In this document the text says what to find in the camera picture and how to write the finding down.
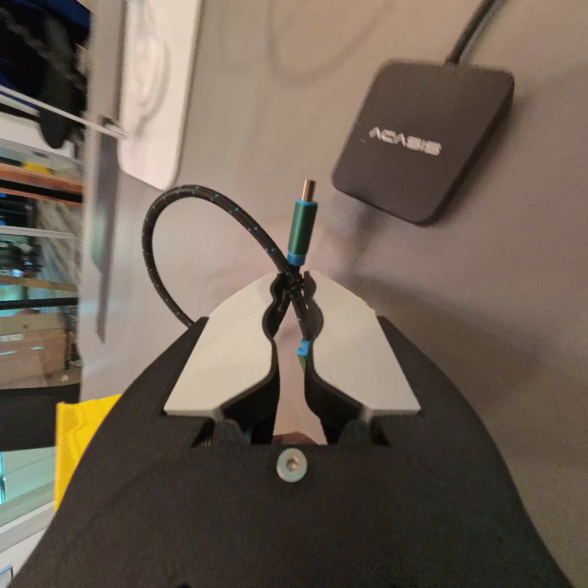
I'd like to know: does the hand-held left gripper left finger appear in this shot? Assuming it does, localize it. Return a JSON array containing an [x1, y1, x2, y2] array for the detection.
[[163, 271, 282, 435]]

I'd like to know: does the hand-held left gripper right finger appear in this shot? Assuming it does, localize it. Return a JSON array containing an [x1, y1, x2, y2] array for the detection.
[[303, 270, 422, 436]]

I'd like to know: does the thin braided HDMI cable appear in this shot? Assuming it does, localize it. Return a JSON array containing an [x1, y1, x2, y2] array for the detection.
[[142, 178, 319, 368]]

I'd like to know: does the yellow plastic bin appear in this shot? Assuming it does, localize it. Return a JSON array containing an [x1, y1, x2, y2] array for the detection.
[[54, 394, 122, 513]]

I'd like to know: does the black square hub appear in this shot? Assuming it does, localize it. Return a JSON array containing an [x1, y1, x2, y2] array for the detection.
[[331, 61, 515, 227]]

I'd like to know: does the white monitor stand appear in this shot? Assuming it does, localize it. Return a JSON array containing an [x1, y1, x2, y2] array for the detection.
[[119, 0, 205, 189]]

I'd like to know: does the black USB cable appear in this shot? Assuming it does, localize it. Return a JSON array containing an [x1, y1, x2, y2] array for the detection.
[[445, 0, 499, 65]]

